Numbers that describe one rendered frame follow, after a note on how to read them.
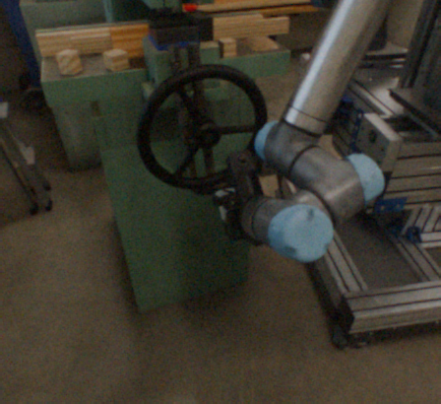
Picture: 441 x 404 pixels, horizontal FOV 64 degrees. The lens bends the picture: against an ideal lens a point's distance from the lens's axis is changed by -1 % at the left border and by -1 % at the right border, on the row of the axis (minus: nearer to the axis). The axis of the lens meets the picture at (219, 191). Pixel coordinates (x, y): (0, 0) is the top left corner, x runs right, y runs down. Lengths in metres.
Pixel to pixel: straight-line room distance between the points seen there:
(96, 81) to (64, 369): 0.94
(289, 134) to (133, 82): 0.43
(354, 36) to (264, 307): 1.07
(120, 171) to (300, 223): 0.62
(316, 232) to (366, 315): 0.76
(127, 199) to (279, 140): 0.56
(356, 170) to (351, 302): 0.74
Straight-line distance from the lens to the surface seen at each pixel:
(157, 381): 1.30
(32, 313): 1.57
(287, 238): 0.46
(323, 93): 0.58
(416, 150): 0.96
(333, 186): 0.52
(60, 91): 0.87
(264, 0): 3.34
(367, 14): 0.59
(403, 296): 1.30
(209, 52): 0.79
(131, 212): 1.06
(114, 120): 0.91
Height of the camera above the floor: 1.18
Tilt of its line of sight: 38 degrees down
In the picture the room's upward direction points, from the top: straight up
